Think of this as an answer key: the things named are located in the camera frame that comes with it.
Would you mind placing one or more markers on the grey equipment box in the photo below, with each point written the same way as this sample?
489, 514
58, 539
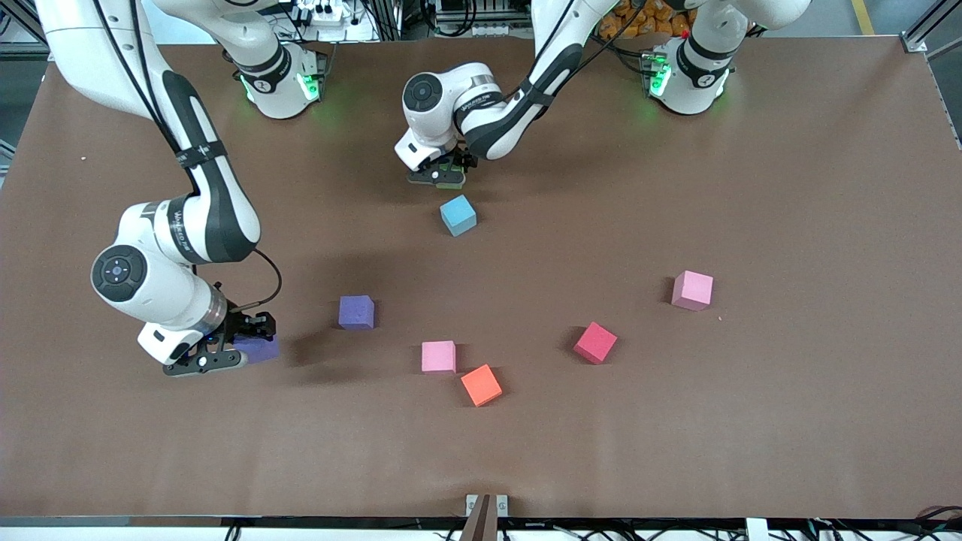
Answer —
481, 11

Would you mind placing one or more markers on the brown table cover mat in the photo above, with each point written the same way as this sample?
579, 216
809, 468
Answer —
150, 451

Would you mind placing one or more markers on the silver table edge bracket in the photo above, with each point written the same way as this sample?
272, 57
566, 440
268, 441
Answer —
486, 518

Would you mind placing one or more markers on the red foam block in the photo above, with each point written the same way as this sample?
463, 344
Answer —
595, 342

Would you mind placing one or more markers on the white power strip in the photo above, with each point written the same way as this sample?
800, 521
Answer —
353, 34

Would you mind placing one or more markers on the pink foam block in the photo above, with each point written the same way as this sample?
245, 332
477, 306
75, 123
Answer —
438, 355
694, 288

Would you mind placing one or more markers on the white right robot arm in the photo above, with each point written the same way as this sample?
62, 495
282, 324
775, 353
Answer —
75, 45

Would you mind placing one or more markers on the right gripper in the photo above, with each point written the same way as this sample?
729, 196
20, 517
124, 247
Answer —
242, 324

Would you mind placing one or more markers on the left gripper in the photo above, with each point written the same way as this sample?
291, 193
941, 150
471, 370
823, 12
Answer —
459, 161

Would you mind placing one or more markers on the green foam block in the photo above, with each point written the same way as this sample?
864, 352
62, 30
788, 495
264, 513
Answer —
455, 180

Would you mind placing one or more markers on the purple foam block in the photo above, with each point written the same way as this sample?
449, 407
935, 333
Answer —
263, 352
355, 310

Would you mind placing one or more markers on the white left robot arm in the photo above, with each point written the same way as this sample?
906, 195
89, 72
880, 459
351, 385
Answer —
691, 90

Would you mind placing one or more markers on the orange foam block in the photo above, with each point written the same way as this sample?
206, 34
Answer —
481, 384

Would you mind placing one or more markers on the aluminium frame profile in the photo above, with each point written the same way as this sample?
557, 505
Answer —
913, 43
22, 22

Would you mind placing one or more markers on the blue foam block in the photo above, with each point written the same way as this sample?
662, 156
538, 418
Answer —
458, 213

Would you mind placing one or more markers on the small white box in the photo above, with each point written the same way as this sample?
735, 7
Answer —
757, 530

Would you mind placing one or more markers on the orange snack bags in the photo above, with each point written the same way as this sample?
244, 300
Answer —
661, 22

